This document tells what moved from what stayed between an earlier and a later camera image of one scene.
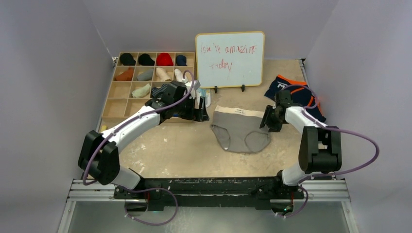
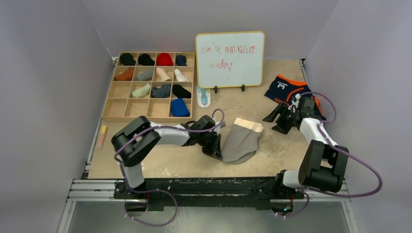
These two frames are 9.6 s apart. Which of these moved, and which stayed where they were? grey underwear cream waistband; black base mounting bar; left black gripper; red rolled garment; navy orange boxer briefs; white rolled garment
Moved: left black gripper; grey underwear cream waistband
Stayed: black base mounting bar; navy orange boxer briefs; red rolled garment; white rolled garment
